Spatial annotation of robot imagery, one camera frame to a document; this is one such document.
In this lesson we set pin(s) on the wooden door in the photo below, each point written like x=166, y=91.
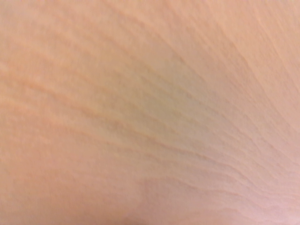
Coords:
x=150, y=112

